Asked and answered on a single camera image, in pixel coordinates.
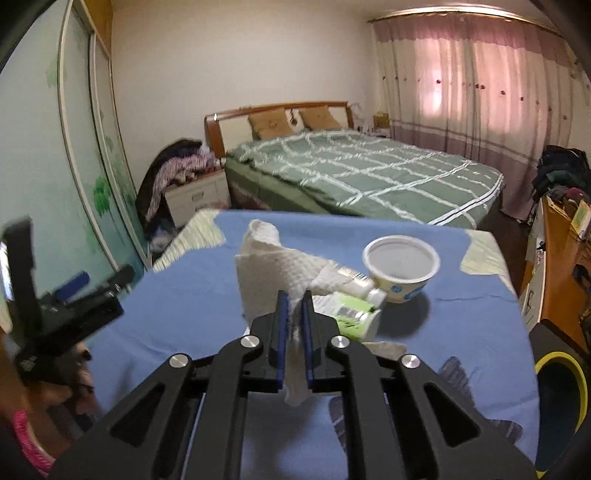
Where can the wooden desk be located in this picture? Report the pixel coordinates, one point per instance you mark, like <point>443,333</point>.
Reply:
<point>561,258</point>

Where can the white plastic bowl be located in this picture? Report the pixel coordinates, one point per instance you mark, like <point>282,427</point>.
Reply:
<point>399,272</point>

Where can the white nightstand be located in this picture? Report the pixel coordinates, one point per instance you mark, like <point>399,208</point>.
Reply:
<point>196,196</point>

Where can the plastic bags on floor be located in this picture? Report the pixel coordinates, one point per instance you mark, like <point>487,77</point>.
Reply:
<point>161,237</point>

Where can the person's left hand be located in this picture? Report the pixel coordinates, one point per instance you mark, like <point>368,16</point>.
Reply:
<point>51,392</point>

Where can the pile of clothes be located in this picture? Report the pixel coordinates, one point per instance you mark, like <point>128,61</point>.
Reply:
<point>175,166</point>

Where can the dark clothes pile on chair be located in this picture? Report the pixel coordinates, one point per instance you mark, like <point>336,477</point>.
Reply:
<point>561,170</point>

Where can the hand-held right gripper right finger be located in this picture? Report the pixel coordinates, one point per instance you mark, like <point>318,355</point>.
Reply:
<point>308,341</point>

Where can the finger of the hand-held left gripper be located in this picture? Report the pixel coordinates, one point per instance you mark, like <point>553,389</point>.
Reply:
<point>117,279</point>
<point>71,286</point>

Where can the yellow rimmed trash bin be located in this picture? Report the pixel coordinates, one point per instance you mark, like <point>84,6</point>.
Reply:
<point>558,397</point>

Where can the crumpled white tissue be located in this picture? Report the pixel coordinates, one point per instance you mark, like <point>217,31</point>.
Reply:
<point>385,348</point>

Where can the wooden bed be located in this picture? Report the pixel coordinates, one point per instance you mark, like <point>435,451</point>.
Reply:
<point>217,134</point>

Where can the brown pillow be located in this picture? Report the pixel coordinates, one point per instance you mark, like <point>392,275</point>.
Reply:
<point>270,122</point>
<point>318,117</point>

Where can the white paper towel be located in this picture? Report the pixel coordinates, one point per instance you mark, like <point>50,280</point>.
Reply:
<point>277,267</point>

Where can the green book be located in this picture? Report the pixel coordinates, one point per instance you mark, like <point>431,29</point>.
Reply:
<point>582,217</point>

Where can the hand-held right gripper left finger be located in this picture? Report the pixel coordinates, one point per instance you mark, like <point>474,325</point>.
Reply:
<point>282,332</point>

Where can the green glass wardrobe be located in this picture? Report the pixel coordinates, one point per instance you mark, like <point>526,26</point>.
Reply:
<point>55,161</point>

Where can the small green carton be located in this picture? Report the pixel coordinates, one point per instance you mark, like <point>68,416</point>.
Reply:
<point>358,318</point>

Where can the blue tablecloth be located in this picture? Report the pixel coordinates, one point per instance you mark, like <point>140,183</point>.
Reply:
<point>184,300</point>

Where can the curtain rod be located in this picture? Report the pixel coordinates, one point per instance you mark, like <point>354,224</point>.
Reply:
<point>461,16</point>

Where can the green checked duvet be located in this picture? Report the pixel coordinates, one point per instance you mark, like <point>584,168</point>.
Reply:
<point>369,170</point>

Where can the small white tube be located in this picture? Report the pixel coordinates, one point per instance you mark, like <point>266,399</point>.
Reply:
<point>360,284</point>

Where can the yellow tissue box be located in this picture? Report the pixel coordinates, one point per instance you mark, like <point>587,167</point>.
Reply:
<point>381,121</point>

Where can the pink curtain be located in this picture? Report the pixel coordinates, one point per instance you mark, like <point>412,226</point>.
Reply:
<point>485,83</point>

